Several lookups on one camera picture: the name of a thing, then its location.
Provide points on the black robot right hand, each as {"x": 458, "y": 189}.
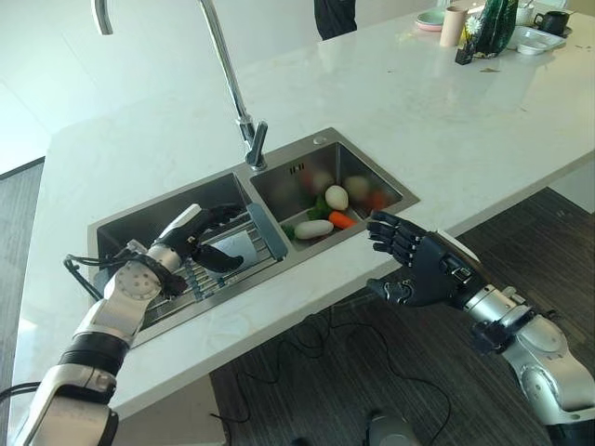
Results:
{"x": 430, "y": 267}

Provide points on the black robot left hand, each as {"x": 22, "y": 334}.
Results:
{"x": 180, "y": 231}

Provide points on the shiny steel plate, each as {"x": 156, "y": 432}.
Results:
{"x": 234, "y": 242}

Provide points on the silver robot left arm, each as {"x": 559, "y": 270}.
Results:
{"x": 125, "y": 288}

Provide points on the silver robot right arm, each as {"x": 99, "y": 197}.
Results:
{"x": 544, "y": 358}

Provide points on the stainless steel double sink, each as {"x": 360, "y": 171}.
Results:
{"x": 260, "y": 218}

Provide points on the grey sink drain rack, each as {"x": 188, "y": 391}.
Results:
{"x": 265, "y": 227}

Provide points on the orange carrot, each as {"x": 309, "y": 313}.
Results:
{"x": 342, "y": 219}

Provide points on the small green vegetable piece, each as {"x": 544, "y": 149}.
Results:
{"x": 289, "y": 230}

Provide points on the white round vegetable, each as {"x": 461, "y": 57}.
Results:
{"x": 336, "y": 196}

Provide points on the white long vegetable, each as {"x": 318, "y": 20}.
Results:
{"x": 313, "y": 229}

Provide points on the green leafy vegetable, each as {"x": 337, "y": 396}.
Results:
{"x": 320, "y": 207}

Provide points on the chrome gooseneck faucet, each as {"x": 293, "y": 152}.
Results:
{"x": 230, "y": 79}

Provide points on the round sink hole cover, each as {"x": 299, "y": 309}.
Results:
{"x": 319, "y": 140}

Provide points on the grey robot body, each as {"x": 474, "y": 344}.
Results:
{"x": 390, "y": 429}

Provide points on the small black box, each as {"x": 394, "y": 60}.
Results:
{"x": 463, "y": 56}

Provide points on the pink plate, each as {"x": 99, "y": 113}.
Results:
{"x": 427, "y": 28}

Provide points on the pink tall cup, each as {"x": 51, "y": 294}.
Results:
{"x": 451, "y": 25}

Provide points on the white flower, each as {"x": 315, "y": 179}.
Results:
{"x": 474, "y": 24}

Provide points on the pale green plate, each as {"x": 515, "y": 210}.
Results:
{"x": 430, "y": 18}

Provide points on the dark green glass vase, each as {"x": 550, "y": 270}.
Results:
{"x": 497, "y": 25}

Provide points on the white divided tray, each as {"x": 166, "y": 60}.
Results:
{"x": 539, "y": 41}

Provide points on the person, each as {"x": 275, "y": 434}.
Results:
{"x": 334, "y": 18}

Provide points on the white cup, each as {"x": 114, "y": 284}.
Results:
{"x": 525, "y": 14}

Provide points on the black saucer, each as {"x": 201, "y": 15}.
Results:
{"x": 566, "y": 31}

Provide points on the black mug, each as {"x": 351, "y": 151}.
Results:
{"x": 553, "y": 22}

